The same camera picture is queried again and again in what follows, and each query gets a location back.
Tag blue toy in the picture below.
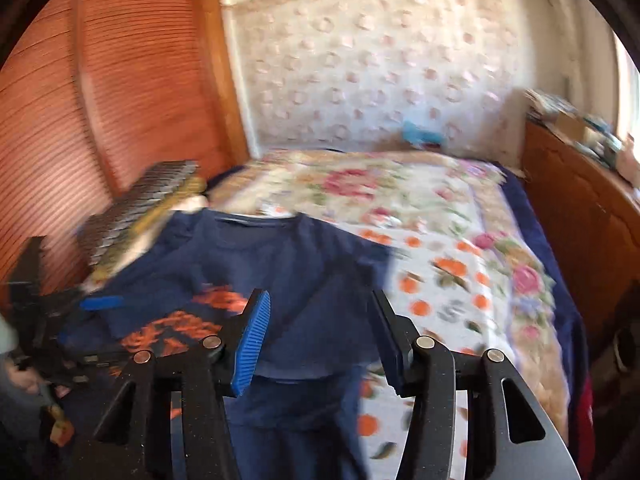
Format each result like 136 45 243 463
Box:
400 120 446 148

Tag red cloth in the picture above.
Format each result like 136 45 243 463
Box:
575 375 596 461

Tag navy bed sheet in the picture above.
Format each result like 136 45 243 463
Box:
495 160 588 461

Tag white cloth orange dots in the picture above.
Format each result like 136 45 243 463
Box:
350 220 506 480

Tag stack of patterned cloths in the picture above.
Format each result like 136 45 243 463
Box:
525 87 566 121

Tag grey checked yellow pillow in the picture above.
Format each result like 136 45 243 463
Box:
77 160 208 281

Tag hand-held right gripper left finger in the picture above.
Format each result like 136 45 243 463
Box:
70 288 272 480

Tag wooden door panel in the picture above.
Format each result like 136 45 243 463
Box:
192 0 251 171

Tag window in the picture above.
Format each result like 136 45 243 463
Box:
612 30 640 146

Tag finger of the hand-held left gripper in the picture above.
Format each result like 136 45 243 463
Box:
79 295 126 312

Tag circle print lace curtain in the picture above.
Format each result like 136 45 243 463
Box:
227 0 526 161

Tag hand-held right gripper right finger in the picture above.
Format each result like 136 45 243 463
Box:
367 289 583 480

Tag wooden cabinet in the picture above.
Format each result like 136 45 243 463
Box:
520 117 640 361

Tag navy t-shirt orange print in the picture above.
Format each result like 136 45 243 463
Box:
65 207 396 480

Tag floral blanket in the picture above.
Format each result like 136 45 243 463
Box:
207 150 571 441

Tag wooden headboard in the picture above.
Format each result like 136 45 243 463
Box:
0 0 206 306

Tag row of small desk items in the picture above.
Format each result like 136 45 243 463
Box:
575 110 640 181

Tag round dark pot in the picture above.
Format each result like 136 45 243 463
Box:
612 327 638 373

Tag cardboard box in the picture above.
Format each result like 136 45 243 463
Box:
552 110 588 143

